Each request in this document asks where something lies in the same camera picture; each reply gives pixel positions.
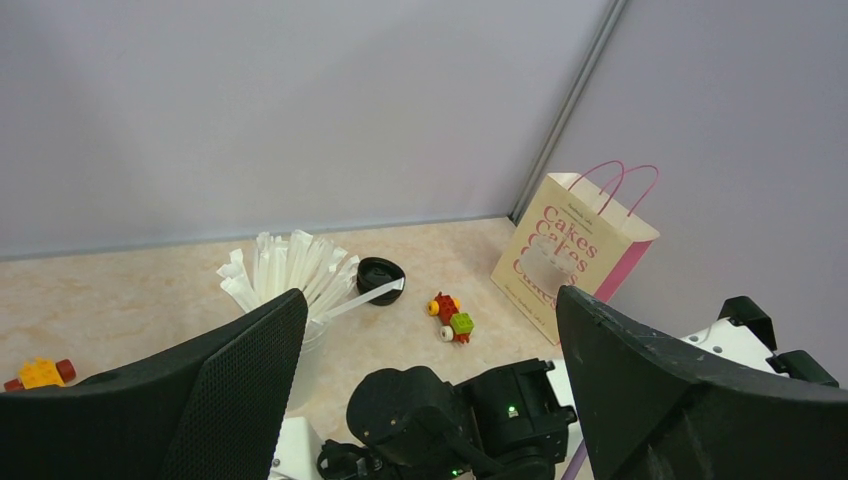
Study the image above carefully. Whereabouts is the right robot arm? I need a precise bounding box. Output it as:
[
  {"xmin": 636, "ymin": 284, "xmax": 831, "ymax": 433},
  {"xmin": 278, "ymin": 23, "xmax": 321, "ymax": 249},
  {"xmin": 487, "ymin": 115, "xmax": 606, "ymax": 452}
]
[{"xmin": 269, "ymin": 287, "xmax": 847, "ymax": 479}]

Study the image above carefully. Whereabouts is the white straw holder cup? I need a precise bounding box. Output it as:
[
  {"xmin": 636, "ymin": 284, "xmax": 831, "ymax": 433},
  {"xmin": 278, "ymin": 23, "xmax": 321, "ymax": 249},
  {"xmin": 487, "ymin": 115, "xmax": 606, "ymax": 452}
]
[{"xmin": 287, "ymin": 320, "xmax": 330, "ymax": 410}]

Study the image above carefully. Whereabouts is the beige pink cake bag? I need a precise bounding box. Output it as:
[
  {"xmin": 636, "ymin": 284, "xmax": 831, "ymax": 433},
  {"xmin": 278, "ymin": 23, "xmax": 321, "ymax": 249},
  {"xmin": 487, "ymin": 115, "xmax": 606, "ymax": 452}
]
[{"xmin": 491, "ymin": 160, "xmax": 660, "ymax": 345}]

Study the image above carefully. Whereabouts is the white wrapped straws bundle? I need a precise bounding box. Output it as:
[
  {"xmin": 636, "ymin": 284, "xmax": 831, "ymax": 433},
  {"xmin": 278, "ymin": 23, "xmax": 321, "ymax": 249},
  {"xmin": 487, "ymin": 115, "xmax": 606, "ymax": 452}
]
[{"xmin": 217, "ymin": 230, "xmax": 405, "ymax": 328}]

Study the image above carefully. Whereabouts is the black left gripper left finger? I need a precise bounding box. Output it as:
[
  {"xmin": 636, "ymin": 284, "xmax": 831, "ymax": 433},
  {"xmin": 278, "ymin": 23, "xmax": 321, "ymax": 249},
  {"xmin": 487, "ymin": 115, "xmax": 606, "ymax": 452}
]
[{"xmin": 1, "ymin": 289, "xmax": 308, "ymax": 479}]

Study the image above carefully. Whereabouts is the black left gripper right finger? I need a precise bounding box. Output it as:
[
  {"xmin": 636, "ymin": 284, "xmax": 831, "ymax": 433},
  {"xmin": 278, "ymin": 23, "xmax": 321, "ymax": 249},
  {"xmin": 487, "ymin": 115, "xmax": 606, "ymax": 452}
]
[{"xmin": 556, "ymin": 286, "xmax": 847, "ymax": 479}]

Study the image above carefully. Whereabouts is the orange red toy car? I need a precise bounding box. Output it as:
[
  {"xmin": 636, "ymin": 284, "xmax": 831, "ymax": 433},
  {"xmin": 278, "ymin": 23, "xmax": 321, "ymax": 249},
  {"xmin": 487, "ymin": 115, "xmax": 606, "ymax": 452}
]
[{"xmin": 3, "ymin": 357, "xmax": 77, "ymax": 392}]

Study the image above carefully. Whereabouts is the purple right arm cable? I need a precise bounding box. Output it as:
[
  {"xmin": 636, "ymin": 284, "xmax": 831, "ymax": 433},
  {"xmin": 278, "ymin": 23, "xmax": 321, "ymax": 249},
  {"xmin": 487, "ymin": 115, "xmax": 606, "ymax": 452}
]
[{"xmin": 559, "ymin": 440, "xmax": 590, "ymax": 480}]

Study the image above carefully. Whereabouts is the red green toy car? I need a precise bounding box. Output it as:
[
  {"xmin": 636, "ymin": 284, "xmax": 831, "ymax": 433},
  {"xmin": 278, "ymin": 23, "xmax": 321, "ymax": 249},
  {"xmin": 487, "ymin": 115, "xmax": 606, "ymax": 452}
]
[{"xmin": 426, "ymin": 292, "xmax": 475, "ymax": 344}]

